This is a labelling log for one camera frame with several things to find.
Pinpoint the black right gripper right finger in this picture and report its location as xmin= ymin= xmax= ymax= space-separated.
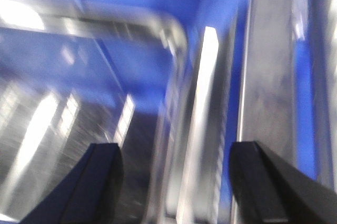
xmin=229 ymin=141 xmax=336 ymax=223

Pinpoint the silver metal tray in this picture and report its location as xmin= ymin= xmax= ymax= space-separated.
xmin=156 ymin=0 xmax=306 ymax=223
xmin=1 ymin=0 xmax=187 ymax=223

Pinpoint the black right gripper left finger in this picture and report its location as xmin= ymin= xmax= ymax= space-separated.
xmin=21 ymin=143 xmax=123 ymax=223

